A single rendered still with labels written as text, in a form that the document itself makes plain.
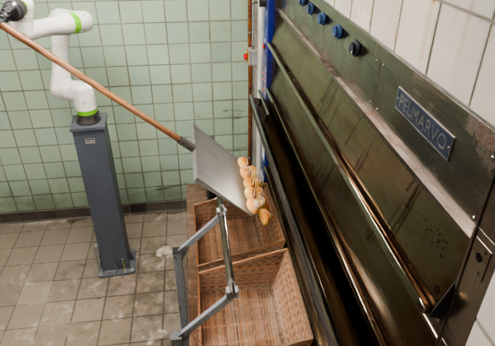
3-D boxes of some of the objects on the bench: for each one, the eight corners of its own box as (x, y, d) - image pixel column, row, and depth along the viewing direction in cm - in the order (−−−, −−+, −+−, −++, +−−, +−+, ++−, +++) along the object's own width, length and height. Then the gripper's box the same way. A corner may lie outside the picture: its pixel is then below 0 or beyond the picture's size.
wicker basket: (286, 284, 243) (289, 245, 229) (311, 380, 195) (316, 339, 181) (197, 291, 239) (194, 253, 224) (199, 392, 191) (196, 351, 176)
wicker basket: (267, 216, 295) (268, 181, 280) (285, 278, 247) (288, 240, 233) (193, 222, 289) (190, 187, 274) (197, 288, 241) (194, 249, 227)
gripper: (29, 1, 200) (13, 14, 180) (12, 30, 205) (-5, 45, 185) (12, -10, 197) (-5, 2, 176) (-5, 20, 201) (-24, 34, 181)
